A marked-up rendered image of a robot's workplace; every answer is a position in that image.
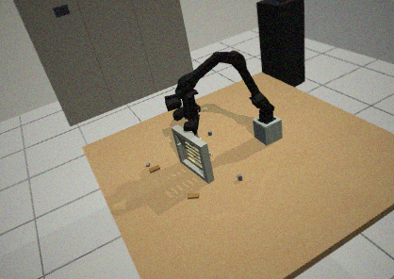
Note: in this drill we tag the tan rectangular block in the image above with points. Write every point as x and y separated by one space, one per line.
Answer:
193 195
155 168

